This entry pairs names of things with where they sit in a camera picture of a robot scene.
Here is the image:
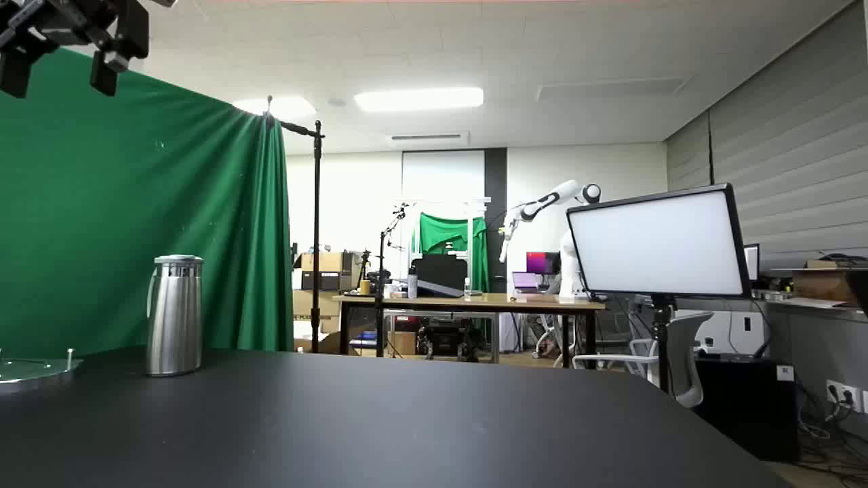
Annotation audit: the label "pink-screen laptop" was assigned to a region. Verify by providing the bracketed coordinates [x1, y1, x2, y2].
[506, 250, 564, 295]

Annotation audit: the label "white wall power outlet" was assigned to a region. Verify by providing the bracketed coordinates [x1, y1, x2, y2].
[823, 377, 868, 418]

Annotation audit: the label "black computer case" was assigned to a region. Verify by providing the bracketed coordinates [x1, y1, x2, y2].
[692, 356, 803, 467]

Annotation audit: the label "rectangular ceiling light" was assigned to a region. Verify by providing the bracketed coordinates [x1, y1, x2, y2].
[350, 84, 488, 117]

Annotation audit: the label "large white-screen monitor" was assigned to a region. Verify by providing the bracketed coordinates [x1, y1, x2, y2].
[564, 182, 754, 300]

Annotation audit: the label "black tripod pole on table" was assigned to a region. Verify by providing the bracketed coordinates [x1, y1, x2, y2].
[370, 201, 412, 357]

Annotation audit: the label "green backdrop cloth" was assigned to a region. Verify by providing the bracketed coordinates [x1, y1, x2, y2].
[0, 45, 297, 357]

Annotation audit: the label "black monitor stand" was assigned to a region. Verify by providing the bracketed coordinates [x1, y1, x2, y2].
[651, 293, 680, 396]

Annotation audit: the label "clear green mounting plate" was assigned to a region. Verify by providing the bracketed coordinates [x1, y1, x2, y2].
[0, 353, 87, 391]

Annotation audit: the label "white office chair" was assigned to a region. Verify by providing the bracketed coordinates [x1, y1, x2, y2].
[571, 309, 712, 412]

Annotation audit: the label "grey steel flask with handle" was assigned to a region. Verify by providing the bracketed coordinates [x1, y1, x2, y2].
[144, 251, 206, 379]

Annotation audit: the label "small green background screen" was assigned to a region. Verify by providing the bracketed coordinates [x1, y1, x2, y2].
[412, 208, 494, 293]

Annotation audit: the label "black background monitor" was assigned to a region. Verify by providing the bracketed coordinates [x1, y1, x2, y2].
[410, 251, 471, 299]

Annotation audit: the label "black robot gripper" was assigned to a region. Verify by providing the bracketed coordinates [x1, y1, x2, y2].
[0, 0, 152, 99]

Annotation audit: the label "wooden background table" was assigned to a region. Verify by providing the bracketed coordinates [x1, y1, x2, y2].
[332, 289, 608, 369]

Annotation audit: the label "black backdrop stand pole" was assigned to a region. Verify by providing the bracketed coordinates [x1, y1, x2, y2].
[262, 95, 324, 356]

